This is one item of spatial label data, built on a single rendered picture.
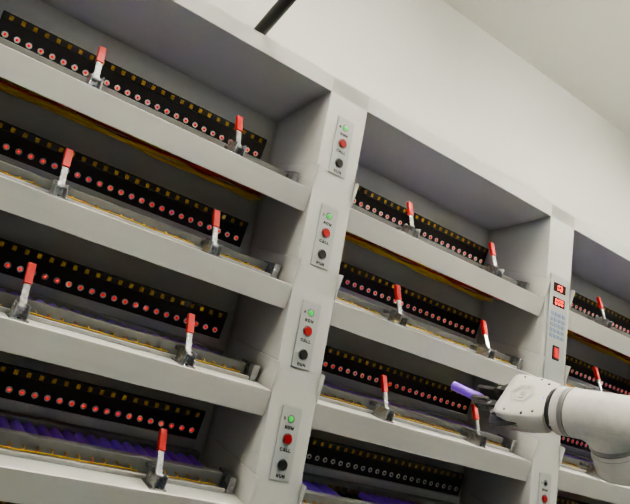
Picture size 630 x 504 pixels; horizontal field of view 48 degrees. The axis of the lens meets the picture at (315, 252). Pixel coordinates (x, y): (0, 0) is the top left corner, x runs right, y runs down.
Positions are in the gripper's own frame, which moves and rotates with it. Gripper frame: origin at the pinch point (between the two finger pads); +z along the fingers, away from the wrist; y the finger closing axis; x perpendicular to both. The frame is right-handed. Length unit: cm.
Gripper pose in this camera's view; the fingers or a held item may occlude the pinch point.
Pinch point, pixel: (486, 397)
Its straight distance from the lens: 140.6
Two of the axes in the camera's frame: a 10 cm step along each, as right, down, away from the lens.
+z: -6.3, 0.2, 7.8
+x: 4.8, 8.0, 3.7
